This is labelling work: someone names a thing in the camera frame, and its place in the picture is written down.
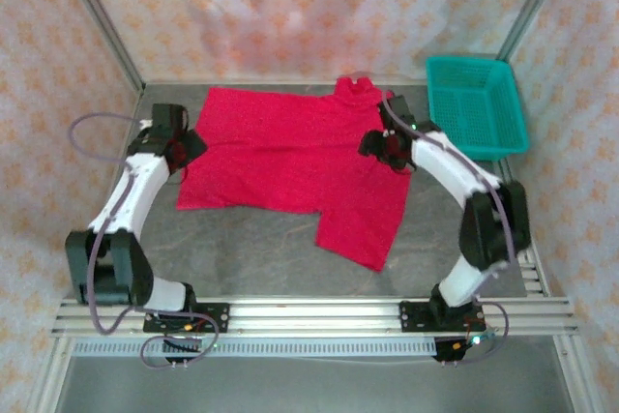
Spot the red t-shirt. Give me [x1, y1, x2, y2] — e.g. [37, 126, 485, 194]
[176, 74, 412, 273]

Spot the teal plastic mesh basket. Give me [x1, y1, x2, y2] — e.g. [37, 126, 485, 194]
[425, 55, 530, 162]

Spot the patterned white cloth backdrop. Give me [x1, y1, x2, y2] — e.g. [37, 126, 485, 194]
[0, 0, 619, 413]

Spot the aluminium table end rail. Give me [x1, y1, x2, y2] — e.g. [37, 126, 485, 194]
[142, 77, 427, 87]

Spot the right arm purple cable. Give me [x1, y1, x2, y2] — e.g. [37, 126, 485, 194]
[381, 89, 516, 366]

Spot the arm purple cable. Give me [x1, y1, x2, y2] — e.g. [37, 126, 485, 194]
[70, 112, 221, 369]
[381, 89, 516, 366]

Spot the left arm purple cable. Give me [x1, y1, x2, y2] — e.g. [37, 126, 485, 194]
[70, 112, 221, 369]

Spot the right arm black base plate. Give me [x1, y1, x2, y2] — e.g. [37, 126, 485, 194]
[398, 300, 487, 335]

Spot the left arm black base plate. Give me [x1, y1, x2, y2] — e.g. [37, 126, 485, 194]
[143, 303, 231, 335]

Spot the slotted grey cable duct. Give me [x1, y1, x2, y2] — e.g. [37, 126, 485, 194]
[72, 338, 439, 359]

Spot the aluminium frame leg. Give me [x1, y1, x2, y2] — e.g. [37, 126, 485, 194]
[28, 335, 74, 413]
[553, 335, 604, 413]

